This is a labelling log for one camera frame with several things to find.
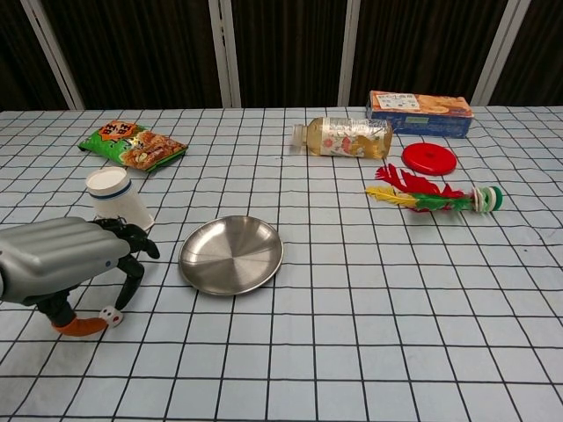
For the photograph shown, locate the red round plastic disc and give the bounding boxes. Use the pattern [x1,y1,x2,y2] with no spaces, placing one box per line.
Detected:
[401,142,457,176]

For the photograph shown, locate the white round object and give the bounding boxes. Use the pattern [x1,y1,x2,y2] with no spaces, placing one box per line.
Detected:
[85,165,156,230]

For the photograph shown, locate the white frame post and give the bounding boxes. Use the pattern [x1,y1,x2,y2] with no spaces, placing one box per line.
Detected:
[472,0,531,107]
[338,0,362,107]
[208,0,242,108]
[19,0,85,111]

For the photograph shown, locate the tea bottle with floral label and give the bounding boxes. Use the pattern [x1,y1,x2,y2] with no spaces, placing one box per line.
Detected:
[289,116,393,158]

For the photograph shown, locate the silver metal plate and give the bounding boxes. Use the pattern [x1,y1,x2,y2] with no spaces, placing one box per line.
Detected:
[178,215,285,297]

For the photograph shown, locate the green snack bag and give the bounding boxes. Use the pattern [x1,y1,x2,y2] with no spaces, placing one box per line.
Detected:
[77,119,189,173]

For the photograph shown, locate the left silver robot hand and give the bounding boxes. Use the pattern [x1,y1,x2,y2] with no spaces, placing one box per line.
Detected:
[0,216,162,339]

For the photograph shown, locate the orange and blue biscuit box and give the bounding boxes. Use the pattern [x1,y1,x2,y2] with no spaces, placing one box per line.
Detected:
[365,90,476,139]

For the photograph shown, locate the white die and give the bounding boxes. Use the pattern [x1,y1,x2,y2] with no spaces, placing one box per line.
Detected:
[98,307,124,329]

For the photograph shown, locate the blue checked tablecloth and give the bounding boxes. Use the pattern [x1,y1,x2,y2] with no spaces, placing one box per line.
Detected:
[0,105,563,422]

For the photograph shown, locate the colourful feather shuttlecock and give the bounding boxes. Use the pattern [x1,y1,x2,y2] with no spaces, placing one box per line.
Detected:
[364,163,505,215]

